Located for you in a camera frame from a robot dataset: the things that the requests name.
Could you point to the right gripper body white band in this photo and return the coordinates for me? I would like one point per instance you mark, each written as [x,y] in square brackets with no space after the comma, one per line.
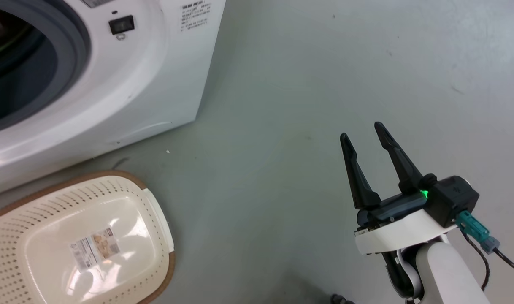
[402,230]

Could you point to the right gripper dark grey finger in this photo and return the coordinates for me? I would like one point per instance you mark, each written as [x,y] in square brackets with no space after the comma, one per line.
[358,179]
[400,162]

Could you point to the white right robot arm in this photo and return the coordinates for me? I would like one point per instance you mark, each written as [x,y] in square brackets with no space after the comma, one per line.
[447,274]

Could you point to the white front-load washing machine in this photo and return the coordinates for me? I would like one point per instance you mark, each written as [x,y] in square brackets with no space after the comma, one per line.
[126,93]

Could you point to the paper product label in basket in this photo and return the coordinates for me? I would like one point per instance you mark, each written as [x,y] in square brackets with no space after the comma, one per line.
[94,248]

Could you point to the cream perforated laundry basket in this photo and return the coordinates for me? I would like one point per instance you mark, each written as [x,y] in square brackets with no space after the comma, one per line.
[50,211]

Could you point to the printed label sticker on washer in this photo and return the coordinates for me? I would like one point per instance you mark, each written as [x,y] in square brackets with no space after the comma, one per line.
[195,16]

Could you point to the black door latch socket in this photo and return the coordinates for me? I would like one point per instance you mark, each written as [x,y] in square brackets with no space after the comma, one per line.
[121,25]

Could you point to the grey rubber door gasket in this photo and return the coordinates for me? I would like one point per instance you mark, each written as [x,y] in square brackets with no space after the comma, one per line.
[73,55]

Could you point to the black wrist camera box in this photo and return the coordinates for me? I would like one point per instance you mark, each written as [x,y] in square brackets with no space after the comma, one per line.
[451,198]

